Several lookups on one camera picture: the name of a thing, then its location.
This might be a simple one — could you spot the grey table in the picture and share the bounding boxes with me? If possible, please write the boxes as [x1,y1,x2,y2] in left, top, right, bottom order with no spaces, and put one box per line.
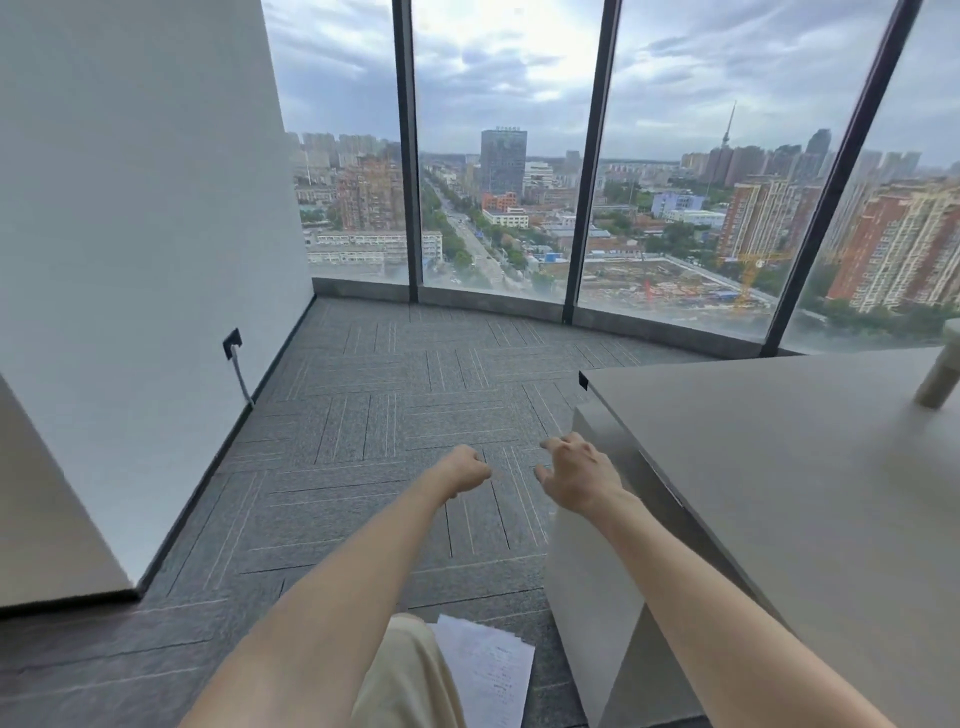
[543,346,960,728]

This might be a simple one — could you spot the grey window sill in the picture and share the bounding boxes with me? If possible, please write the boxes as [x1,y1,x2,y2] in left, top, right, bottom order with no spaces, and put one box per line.
[311,276,805,362]

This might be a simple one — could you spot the beige cylindrical lamp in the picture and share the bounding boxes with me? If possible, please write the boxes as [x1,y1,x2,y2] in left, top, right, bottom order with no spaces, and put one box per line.
[912,318,960,411]

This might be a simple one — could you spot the person's left hand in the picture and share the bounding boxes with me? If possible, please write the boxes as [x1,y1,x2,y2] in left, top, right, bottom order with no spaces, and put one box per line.
[429,444,494,501]

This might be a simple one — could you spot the person's right hand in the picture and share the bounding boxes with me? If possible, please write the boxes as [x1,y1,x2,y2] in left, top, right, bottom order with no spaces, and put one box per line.
[533,432,628,519]

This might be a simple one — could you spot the grey cable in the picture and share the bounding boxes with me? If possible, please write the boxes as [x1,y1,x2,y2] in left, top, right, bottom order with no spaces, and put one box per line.
[230,345,257,408]

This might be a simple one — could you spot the white paper sheets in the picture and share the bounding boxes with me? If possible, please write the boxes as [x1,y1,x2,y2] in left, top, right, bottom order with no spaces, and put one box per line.
[432,615,537,728]

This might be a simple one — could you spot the black window mullion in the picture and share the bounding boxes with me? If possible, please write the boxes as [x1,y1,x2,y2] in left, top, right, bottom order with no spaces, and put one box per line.
[561,0,624,326]
[391,0,423,306]
[759,0,926,358]

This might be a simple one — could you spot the person's right forearm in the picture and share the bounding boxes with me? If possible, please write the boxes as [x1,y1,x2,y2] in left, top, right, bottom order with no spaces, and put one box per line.
[588,486,899,728]

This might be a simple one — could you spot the person's left forearm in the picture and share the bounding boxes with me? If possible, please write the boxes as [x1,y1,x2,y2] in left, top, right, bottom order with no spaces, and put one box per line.
[178,472,455,728]

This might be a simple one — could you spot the person's beige trouser leg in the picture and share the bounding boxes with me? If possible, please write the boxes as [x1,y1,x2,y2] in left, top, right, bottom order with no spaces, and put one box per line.
[351,613,468,728]

